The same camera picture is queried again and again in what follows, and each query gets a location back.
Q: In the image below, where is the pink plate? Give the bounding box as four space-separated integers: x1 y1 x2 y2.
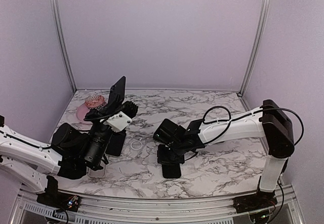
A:
76 101 106 125

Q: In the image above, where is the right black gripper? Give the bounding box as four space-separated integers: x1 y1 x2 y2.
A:
157 141 186 166

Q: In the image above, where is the clear magsafe phone case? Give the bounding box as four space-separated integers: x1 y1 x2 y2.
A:
121 138 150 160

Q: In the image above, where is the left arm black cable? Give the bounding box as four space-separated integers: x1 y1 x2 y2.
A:
0 112 112 166

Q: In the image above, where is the patterned red bowl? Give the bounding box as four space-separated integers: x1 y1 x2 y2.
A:
84 94 105 109

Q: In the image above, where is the aluminium frame post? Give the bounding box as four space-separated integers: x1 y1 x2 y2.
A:
238 0 270 97
51 0 77 94

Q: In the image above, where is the right aluminium frame post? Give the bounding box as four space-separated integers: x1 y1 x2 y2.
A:
238 0 270 97

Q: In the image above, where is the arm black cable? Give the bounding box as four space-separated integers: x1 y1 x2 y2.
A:
202 105 305 150
0 112 112 166

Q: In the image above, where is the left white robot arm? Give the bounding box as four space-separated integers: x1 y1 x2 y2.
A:
1 109 132 206

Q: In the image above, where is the left aluminium frame post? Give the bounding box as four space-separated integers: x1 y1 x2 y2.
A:
51 0 77 94

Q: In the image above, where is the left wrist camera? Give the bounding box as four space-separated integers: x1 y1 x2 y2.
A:
102 101 138 133

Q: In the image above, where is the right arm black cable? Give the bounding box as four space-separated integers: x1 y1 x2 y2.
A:
202 105 305 150

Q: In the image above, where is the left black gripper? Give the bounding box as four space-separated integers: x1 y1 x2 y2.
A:
82 94 126 168

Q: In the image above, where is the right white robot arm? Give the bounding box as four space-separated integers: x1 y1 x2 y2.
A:
153 99 295 208

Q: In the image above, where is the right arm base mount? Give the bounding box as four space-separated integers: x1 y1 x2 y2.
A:
233 185 278 213

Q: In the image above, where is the phone with white edge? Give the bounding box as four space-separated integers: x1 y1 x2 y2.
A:
105 130 127 157

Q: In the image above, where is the front aluminium rail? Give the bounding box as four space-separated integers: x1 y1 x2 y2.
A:
10 183 304 224

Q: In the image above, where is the black cased phone dual camera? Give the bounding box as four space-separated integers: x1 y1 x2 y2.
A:
107 76 126 113

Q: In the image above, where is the grey silicone phone case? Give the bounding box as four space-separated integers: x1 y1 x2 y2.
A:
88 165 106 178

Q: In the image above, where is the black phone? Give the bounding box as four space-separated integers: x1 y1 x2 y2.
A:
162 164 181 179

